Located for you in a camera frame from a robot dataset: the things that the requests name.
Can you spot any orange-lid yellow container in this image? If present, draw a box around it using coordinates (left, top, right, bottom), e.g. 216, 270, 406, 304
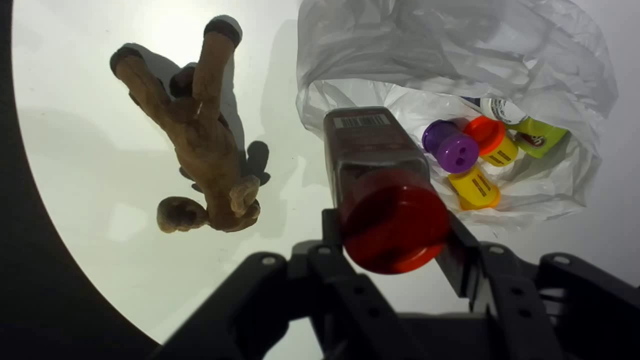
464, 115, 521, 167

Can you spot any red-lid spice jar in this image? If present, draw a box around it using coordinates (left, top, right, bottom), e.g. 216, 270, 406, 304
324, 105, 454, 276

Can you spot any white plastic bag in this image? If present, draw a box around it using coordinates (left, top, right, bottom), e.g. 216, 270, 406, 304
297, 0, 618, 226

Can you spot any small purple container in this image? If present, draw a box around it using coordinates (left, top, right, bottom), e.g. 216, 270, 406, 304
420, 117, 483, 175

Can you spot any small yellow container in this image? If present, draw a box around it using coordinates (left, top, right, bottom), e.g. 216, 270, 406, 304
446, 166, 505, 211

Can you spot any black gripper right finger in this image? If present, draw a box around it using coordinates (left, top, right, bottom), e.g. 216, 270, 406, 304
436, 211, 640, 360

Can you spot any brown deer plush toy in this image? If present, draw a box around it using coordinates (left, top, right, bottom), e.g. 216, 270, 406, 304
108, 13, 272, 235

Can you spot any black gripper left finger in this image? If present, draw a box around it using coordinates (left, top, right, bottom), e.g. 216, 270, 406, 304
157, 206, 428, 360

